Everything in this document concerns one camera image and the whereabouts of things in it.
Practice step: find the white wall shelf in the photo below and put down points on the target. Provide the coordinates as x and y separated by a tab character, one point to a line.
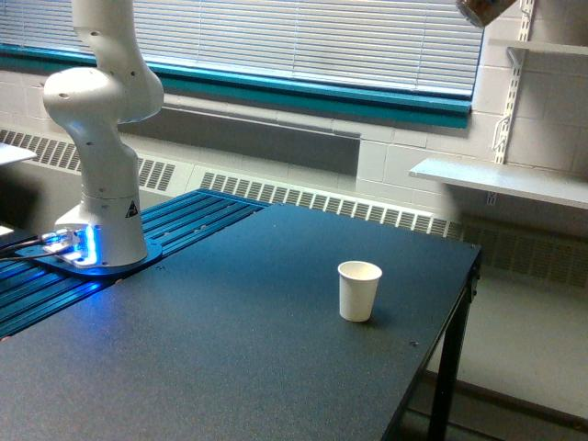
539	46
510	180

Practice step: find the black table leg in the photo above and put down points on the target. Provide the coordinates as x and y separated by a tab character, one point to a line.
449	362

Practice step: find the white paper cup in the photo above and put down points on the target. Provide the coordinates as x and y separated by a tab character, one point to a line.
358	284

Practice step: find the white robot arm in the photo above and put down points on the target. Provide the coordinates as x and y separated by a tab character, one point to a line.
90	103

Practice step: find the white tabletop at left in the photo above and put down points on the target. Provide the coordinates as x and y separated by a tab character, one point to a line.
10	154

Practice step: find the clear plastic cup with nuts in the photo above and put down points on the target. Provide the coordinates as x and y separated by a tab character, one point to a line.
481	13

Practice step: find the white window blinds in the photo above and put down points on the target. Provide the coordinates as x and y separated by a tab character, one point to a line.
388	52

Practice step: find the teal window sill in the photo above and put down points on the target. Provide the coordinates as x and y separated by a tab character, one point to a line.
339	100

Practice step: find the blue aluminium rail platform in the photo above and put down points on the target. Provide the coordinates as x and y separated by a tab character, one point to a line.
32	292

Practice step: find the white lower wall shelf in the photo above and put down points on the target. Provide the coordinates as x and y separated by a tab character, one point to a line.
510	180

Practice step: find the baseboard radiator grille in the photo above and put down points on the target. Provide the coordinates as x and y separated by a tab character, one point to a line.
536	255

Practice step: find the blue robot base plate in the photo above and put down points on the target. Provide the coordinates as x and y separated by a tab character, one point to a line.
154	254

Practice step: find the white shelf rail bracket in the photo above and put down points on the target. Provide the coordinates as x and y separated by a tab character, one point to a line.
516	54

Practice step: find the white upper wall shelf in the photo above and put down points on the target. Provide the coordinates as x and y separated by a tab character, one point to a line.
539	46

